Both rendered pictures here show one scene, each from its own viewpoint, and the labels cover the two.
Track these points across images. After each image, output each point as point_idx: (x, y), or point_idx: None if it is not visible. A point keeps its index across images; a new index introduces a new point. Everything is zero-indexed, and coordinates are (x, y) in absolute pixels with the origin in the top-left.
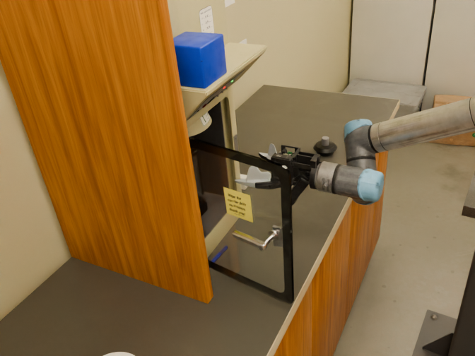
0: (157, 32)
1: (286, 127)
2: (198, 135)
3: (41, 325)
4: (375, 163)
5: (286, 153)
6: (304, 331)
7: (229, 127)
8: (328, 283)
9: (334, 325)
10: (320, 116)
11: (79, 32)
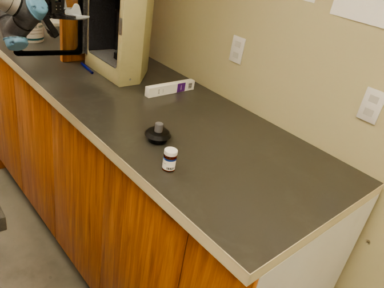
0: None
1: (233, 146)
2: None
3: None
4: (11, 20)
5: (58, 1)
6: (45, 140)
7: (128, 14)
8: (69, 170)
9: (80, 245)
10: (243, 174)
11: None
